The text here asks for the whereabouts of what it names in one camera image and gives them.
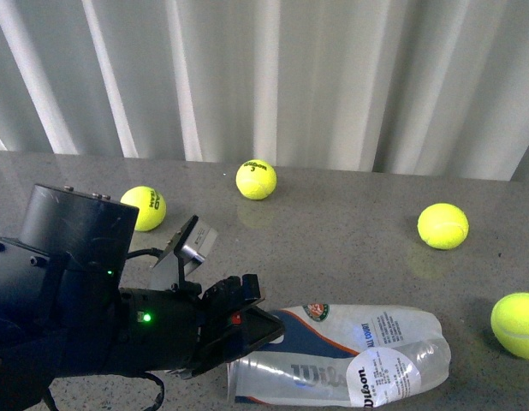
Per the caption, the Head Team tennis ball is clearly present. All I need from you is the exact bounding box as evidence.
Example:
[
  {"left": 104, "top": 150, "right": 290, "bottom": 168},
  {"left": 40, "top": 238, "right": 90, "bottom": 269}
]
[{"left": 121, "top": 186, "right": 167, "bottom": 232}]

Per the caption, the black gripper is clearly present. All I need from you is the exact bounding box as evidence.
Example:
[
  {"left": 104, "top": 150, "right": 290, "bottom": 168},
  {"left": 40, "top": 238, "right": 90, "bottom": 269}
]
[{"left": 118, "top": 274, "right": 285, "bottom": 378}]

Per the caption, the plain yellow tennis ball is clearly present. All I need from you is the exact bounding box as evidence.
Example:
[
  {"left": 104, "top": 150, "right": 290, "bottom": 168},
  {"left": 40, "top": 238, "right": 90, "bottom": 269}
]
[{"left": 417, "top": 203, "right": 469, "bottom": 250}]

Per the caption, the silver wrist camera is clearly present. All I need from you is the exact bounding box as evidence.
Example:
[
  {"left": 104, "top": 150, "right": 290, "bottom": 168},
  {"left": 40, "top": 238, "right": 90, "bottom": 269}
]
[{"left": 150, "top": 215, "right": 217, "bottom": 296}]

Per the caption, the Roland Garros tennis ball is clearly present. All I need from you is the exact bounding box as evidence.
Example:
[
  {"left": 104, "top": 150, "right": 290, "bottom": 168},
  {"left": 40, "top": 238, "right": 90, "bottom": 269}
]
[{"left": 490, "top": 292, "right": 529, "bottom": 360}]

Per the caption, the Wilson 3 tennis ball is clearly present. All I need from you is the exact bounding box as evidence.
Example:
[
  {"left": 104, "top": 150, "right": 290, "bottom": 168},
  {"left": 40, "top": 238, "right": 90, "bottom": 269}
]
[{"left": 235, "top": 159, "right": 277, "bottom": 200}]

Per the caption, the Wilson clear tennis can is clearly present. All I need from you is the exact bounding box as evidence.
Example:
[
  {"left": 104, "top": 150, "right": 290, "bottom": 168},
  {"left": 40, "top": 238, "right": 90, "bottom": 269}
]
[{"left": 228, "top": 304, "right": 451, "bottom": 408}]

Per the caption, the grey pleated curtain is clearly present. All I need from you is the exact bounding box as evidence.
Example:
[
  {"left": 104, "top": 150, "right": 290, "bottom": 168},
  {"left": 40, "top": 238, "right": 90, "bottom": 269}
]
[{"left": 0, "top": 1, "right": 529, "bottom": 182}]

